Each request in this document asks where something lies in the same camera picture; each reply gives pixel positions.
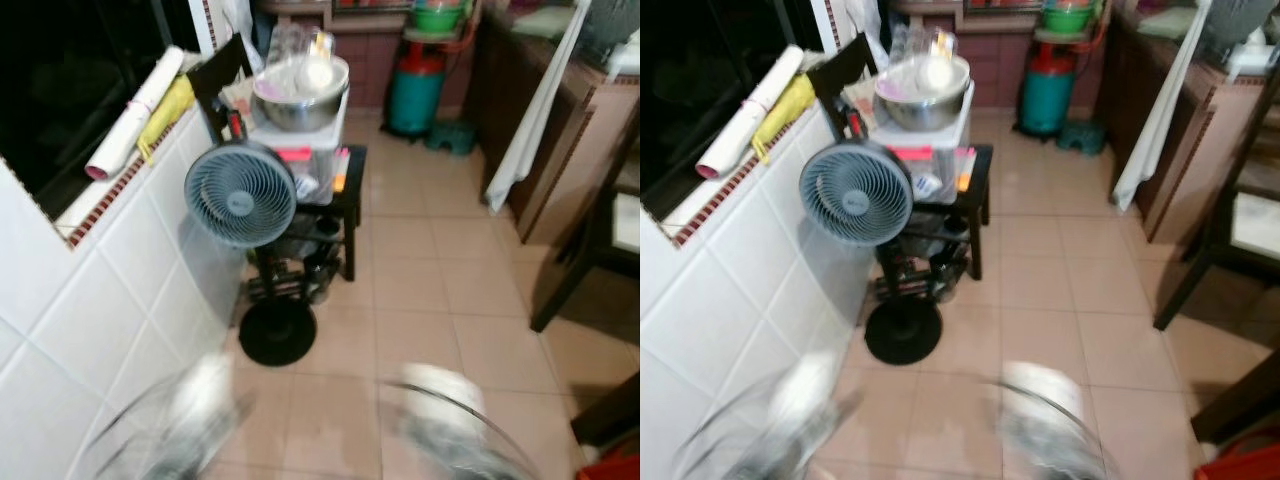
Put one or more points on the steel bowl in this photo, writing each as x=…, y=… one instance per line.
x=300, y=108
x=920, y=108

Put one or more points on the dark wooden chair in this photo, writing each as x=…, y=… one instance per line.
x=1215, y=240
x=585, y=245

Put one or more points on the brown wooden cabinet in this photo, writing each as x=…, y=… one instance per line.
x=1200, y=150
x=580, y=140

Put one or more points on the white hanging cloth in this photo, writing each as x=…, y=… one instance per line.
x=535, y=115
x=1160, y=115

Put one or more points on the white rolled paper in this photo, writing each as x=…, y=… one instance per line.
x=135, y=112
x=752, y=110

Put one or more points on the dark wooden furniture leg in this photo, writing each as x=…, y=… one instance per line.
x=1240, y=400
x=605, y=412

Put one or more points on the yellow cloth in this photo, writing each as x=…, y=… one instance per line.
x=783, y=113
x=166, y=115

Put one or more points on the small green plastic stool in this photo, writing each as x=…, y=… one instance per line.
x=1082, y=136
x=450, y=136

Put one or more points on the grey round standing fan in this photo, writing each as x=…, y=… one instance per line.
x=856, y=193
x=240, y=195

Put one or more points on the red plastic stool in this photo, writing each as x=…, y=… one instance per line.
x=1240, y=462
x=612, y=470

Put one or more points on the black chair back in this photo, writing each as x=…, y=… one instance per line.
x=218, y=85
x=838, y=82

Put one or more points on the green gas cylinder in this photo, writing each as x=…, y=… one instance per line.
x=415, y=95
x=1047, y=95

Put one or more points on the black low shelf rack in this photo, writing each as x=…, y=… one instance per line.
x=350, y=215
x=978, y=215

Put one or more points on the green plastic bucket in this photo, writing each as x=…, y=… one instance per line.
x=1070, y=17
x=440, y=17

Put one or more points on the white plastic storage box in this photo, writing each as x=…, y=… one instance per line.
x=310, y=145
x=935, y=145

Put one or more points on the clear plastic container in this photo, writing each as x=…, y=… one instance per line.
x=295, y=42
x=918, y=42

